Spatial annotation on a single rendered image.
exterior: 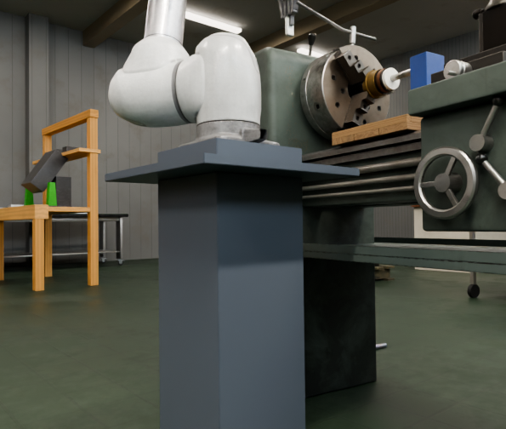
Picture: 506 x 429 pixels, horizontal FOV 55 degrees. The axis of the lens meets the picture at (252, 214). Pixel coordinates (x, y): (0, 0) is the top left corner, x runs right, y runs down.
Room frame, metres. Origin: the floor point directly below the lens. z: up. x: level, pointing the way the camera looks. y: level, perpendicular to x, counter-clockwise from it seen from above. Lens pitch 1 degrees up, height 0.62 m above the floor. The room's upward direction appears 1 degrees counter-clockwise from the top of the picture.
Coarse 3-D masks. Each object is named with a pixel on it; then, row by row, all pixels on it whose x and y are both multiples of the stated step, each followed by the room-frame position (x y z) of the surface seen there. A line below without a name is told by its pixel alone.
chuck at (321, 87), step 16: (352, 48) 1.66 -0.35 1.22; (320, 64) 1.64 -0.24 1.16; (336, 64) 1.62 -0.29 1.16; (368, 64) 1.70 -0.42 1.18; (320, 80) 1.60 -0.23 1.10; (336, 80) 1.62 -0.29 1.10; (320, 96) 1.61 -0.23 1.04; (336, 96) 1.62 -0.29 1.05; (384, 96) 1.74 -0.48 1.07; (320, 112) 1.64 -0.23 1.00; (336, 112) 1.62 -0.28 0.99; (368, 112) 1.70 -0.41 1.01; (384, 112) 1.74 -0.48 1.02; (336, 128) 1.65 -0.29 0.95
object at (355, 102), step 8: (352, 96) 1.65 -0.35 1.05; (360, 96) 1.62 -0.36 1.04; (368, 96) 1.59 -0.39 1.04; (352, 104) 1.64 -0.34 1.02; (360, 104) 1.60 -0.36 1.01; (368, 104) 1.62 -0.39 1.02; (352, 112) 1.62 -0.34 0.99; (360, 112) 1.62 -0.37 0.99; (344, 120) 1.64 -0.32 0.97; (352, 120) 1.61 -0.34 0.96; (360, 120) 1.62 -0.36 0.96; (344, 128) 1.64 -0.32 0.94
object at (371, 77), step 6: (372, 72) 1.57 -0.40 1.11; (378, 72) 1.55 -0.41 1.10; (366, 78) 1.58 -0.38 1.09; (372, 78) 1.56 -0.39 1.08; (378, 78) 1.54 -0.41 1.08; (366, 84) 1.58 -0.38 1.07; (372, 84) 1.56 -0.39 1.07; (378, 84) 1.54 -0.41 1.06; (366, 90) 1.61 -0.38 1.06; (372, 90) 1.57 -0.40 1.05; (378, 90) 1.56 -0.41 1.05; (384, 90) 1.55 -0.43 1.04; (390, 90) 1.55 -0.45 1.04; (372, 96) 1.59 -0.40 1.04; (378, 96) 1.60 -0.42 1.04
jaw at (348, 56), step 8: (336, 56) 1.63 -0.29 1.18; (344, 56) 1.59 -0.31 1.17; (352, 56) 1.61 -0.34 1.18; (344, 64) 1.61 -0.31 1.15; (352, 64) 1.61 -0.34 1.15; (360, 64) 1.60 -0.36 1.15; (344, 72) 1.63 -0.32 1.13; (352, 72) 1.61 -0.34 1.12; (360, 72) 1.59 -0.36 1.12; (352, 80) 1.63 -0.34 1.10; (360, 80) 1.61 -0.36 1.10
